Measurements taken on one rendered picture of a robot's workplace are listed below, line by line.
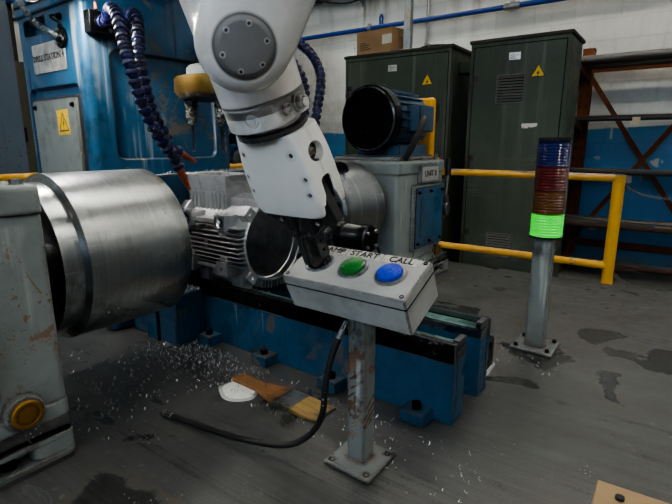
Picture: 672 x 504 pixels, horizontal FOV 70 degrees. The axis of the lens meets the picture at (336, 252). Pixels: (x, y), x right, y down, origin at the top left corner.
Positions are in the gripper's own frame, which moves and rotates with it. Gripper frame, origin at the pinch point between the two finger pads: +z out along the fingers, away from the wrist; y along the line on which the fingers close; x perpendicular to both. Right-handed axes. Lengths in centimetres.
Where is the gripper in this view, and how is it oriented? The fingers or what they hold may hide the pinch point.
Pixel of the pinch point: (313, 246)
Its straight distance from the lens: 57.5
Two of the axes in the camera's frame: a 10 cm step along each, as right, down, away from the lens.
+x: -5.4, 5.8, -6.1
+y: -8.0, -1.3, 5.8
